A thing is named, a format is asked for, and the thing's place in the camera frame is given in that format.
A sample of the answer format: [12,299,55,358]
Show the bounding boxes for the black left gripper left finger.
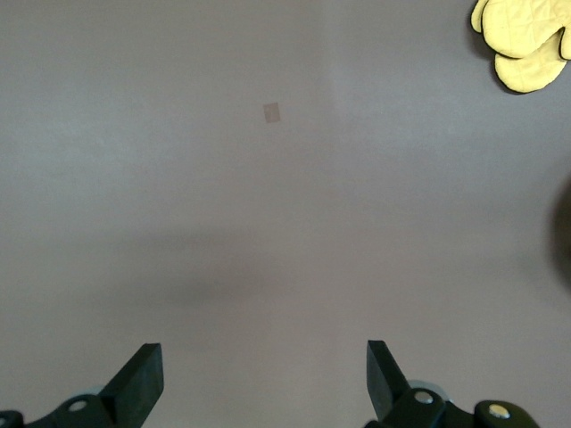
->
[0,342,164,428]

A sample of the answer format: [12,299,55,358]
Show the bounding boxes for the black left arm hose cable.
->
[546,173,571,291]

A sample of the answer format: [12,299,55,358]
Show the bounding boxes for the yellow quilted oven mitt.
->
[493,35,568,95]
[470,0,571,62]

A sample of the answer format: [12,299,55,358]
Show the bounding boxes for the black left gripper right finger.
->
[363,340,541,428]

